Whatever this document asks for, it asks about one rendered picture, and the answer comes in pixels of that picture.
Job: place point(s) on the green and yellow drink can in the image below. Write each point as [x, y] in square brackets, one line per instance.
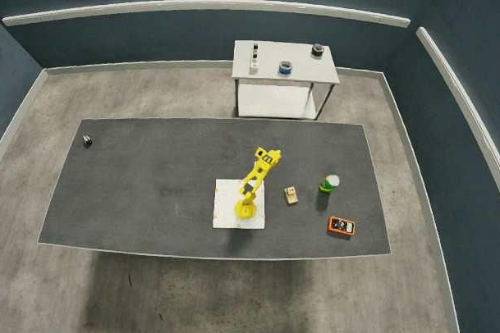
[330, 183]

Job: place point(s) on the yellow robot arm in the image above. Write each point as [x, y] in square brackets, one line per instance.
[248, 191]

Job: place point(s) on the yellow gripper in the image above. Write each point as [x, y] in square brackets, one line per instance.
[260, 151]

